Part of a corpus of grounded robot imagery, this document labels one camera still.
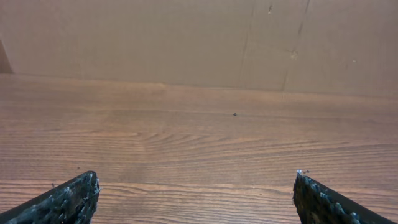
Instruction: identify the cardboard panel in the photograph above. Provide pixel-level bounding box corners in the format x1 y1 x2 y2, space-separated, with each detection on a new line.
1 1 397 97

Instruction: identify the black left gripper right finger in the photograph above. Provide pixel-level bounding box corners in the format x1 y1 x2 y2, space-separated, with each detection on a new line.
292 170 395 224

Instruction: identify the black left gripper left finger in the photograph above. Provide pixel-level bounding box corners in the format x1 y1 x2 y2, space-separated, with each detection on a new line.
1 171 100 224

